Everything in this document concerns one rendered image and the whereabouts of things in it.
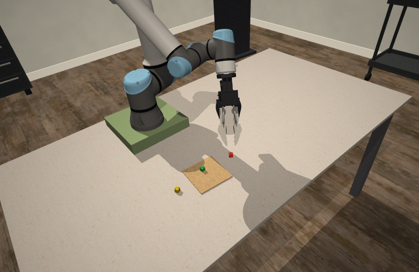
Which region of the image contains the tan flat mat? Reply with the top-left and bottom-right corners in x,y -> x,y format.
182,156 -> 232,194

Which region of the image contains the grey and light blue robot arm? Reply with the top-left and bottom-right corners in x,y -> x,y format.
110,0 -> 237,131

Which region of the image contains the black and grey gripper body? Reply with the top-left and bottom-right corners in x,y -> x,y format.
217,73 -> 239,107

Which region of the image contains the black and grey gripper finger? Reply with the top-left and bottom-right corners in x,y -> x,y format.
231,98 -> 241,133
216,99 -> 227,133

